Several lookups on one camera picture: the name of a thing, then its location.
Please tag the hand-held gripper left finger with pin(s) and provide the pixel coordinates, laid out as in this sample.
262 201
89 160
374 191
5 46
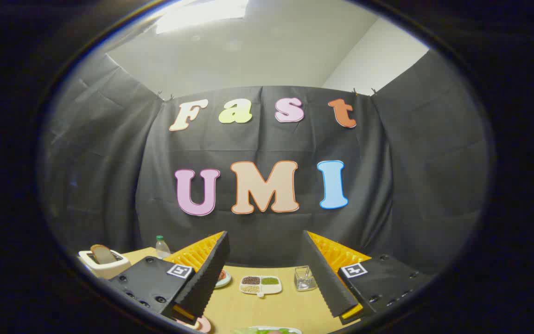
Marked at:
204 278

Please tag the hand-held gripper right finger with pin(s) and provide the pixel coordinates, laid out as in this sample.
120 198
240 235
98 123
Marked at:
329 278

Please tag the green lettuce leaf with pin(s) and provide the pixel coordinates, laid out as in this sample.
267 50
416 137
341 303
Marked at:
267 331

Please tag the toasted bread slice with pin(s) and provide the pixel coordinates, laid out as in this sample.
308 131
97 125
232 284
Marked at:
102 254

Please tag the pale green plate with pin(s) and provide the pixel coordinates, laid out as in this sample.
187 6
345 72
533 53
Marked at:
224 280

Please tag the clear glass cup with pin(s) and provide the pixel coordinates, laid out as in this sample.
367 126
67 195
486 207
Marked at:
305 280

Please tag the pink plate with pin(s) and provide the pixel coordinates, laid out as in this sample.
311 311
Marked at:
203 325

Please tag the clear plastic water bottle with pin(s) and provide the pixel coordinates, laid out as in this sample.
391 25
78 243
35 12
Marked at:
162 250

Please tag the white divided seasoning dish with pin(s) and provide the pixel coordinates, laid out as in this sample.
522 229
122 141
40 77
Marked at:
260 285

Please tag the white square plate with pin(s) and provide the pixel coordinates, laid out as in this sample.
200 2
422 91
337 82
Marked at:
297 330

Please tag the cream white toaster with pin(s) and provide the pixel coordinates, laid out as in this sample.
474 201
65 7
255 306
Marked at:
104 269

